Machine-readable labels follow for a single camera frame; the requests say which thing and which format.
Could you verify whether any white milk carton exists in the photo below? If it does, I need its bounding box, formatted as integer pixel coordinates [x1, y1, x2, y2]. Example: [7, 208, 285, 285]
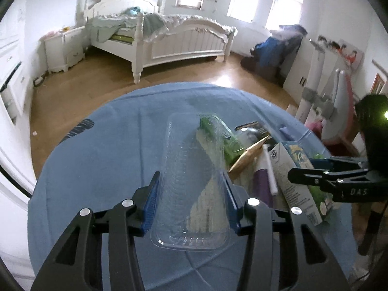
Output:
[270, 142, 333, 225]

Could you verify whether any white nightstand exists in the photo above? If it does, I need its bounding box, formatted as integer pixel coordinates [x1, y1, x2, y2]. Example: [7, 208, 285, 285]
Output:
[43, 26, 85, 74]

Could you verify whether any white wooden bed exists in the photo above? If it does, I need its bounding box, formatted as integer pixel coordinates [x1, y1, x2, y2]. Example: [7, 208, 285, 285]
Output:
[83, 0, 237, 83]

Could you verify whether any black battery blister card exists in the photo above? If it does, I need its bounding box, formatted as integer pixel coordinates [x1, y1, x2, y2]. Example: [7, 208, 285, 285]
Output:
[235, 121, 270, 148]

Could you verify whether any blue round table cloth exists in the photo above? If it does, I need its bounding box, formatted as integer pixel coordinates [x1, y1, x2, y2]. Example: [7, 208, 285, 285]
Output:
[28, 83, 356, 290]

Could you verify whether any pink grey desk chair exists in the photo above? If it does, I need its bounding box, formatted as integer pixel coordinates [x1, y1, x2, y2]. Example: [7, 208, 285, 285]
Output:
[295, 35, 359, 156]

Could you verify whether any purple tube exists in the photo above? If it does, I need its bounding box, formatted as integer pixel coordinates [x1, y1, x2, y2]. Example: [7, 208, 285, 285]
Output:
[252, 160, 273, 208]

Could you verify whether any brown paper piece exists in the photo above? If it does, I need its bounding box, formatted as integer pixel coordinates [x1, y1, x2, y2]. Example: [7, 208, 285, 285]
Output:
[228, 135, 271, 175]

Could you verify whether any green gum box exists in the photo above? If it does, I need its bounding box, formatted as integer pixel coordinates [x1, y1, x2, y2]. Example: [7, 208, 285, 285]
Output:
[199, 115, 245, 166]

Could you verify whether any white wardrobe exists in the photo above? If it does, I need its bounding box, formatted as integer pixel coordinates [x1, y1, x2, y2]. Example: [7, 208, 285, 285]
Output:
[1, 0, 36, 210]

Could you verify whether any blue clothes pile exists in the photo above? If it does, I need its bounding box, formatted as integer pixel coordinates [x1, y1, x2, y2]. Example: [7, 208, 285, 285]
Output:
[240, 24, 308, 87]

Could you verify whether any clear plastic clamshell tray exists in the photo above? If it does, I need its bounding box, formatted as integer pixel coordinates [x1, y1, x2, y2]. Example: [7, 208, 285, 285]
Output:
[151, 113, 229, 251]

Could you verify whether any white low cabinet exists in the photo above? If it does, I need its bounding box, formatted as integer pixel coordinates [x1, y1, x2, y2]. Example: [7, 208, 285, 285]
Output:
[283, 38, 314, 105]

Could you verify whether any cartoon picture board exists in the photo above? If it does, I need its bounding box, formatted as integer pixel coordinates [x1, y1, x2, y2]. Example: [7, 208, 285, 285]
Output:
[334, 40, 364, 72]

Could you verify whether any white plastic stick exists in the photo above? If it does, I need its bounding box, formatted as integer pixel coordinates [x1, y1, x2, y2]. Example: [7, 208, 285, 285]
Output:
[262, 144, 278, 196]

